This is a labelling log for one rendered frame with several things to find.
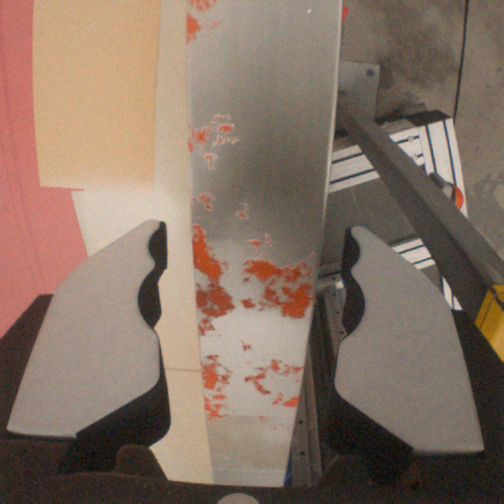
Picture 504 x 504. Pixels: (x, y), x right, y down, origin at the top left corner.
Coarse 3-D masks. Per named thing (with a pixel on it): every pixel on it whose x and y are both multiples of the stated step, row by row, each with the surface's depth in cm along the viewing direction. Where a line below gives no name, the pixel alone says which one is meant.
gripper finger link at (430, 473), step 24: (456, 312) 8; (480, 336) 8; (480, 360) 7; (480, 384) 7; (480, 408) 6; (480, 456) 5; (408, 480) 6; (432, 480) 5; (456, 480) 5; (480, 480) 5
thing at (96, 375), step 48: (144, 240) 11; (96, 288) 9; (144, 288) 9; (48, 336) 7; (96, 336) 8; (144, 336) 8; (48, 384) 6; (96, 384) 6; (144, 384) 7; (48, 432) 6; (96, 432) 6; (144, 432) 7
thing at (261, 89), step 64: (192, 0) 8; (256, 0) 8; (320, 0) 8; (192, 64) 9; (256, 64) 9; (320, 64) 9; (192, 128) 10; (256, 128) 10; (320, 128) 10; (192, 192) 11; (256, 192) 11; (320, 192) 11; (256, 256) 12; (320, 256) 12; (256, 320) 13; (256, 384) 15; (256, 448) 17
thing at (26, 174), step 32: (0, 0) 11; (32, 0) 11; (0, 32) 12; (32, 32) 12; (0, 64) 12; (32, 64) 12; (0, 96) 13; (32, 96) 13; (0, 128) 14; (32, 128) 14; (0, 160) 14; (32, 160) 14; (0, 192) 15
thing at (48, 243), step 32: (32, 192) 15; (64, 192) 15; (0, 224) 16; (32, 224) 16; (64, 224) 16; (0, 256) 17; (32, 256) 16; (64, 256) 16; (0, 288) 18; (32, 288) 17; (0, 320) 19
